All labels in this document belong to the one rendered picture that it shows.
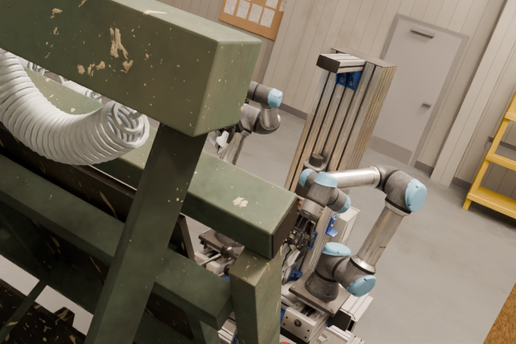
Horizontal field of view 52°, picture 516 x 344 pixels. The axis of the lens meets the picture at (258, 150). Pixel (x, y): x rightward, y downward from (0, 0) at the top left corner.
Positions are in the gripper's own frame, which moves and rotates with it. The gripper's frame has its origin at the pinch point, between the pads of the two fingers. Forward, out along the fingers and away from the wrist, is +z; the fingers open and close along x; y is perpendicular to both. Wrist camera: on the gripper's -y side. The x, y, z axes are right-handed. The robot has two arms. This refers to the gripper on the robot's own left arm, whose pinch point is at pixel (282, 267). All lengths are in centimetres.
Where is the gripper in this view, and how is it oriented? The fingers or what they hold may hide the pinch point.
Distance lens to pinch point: 184.8
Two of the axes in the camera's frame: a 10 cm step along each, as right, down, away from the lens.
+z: -4.8, 8.7, -1.2
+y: -3.0, -2.9, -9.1
